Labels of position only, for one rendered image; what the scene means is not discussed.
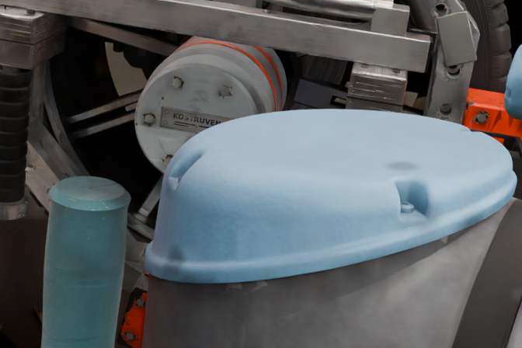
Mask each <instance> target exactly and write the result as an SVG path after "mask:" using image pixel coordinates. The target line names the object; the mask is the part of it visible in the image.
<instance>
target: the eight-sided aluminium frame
mask: <svg viewBox="0 0 522 348"><path fill-rule="evenodd" d="M426 2H427V5H428V6H429V9H430V12H431V15H432V16H433V17H436V21H437V32H438V37H437V46H436V50H435V55H434V59H433V67H432V71H431V75H430V82H429V87H428V91H427V95H426V102H425V107H424V111H423V117H430V118H435V119H438V120H445V121H448V122H452V123H455V124H460V125H461V122H462V118H463V115H464V111H465V104H466V99H467V95H468V89H469V85H470V81H471V76H472V69H473V66H474V62H475V61H476V60H477V56H476V51H477V46H478V42H479V36H480V33H479V29H478V27H477V24H476V22H475V20H474V19H473V18H472V16H471V15H470V13H469V12H468V10H467V9H466V7H465V3H464V2H461V0H426ZM439 4H443V5H444V6H441V7H438V8H436V6H437V5H439ZM46 64H47V61H45V62H44V63H42V64H40V65H38V66H36V67H35V68H33V69H30V70H31V72H32V78H31V83H30V87H31V92H30V98H29V101H30V111H29V112H28V114H29V116H30V118H29V126H28V127H27V129H28V131H29V132H28V140H27V142H26V143H27V144H28V145H27V154H26V169H25V170H26V181H25V184H26V185H27V186H28V188H29V189H30V190H31V192H32V193H33V194H34V195H35V197H36V198H37V199H38V200H39V201H40V202H41V203H42V205H43V206H44V207H45V209H46V210H47V211H48V212H50V198H49V190H50V188H51V187H53V186H54V185H56V184H57V183H59V182H60V181H61V180H63V179H67V178H70V177H75V176H84V175H83V174H82V172H81V171H80V170H79V169H78V167H77V166H76V165H75V163H74V162H73V161H72V160H71V159H70V158H69V156H68V155H67V154H66V152H65V151H64V150H63V148H62V147H61V146H60V145H59V144H58V143H57V142H56V140H55V139H54V138H53V136H52V135H51V134H50V132H49V131H48V130H47V128H46V127H45V126H44V125H43V114H44V90H45V77H46ZM148 245H149V244H148V243H144V242H139V241H137V240H136V239H135V238H134V236H133V235H132V234H131V233H130V232H129V231H128V230H127V240H126V254H125V263H124V278H123V284H122V289H124V290H126V291H128V292H130V293H131V292H132V291H133V290H134V288H136V287H138V288H140V289H142V290H145V291H148V278H149V277H146V276H145V275H144V273H146V274H148V275H149V272H148V271H147V270H146V268H145V266H144V257H145V251H146V249H147V247H148Z"/></svg>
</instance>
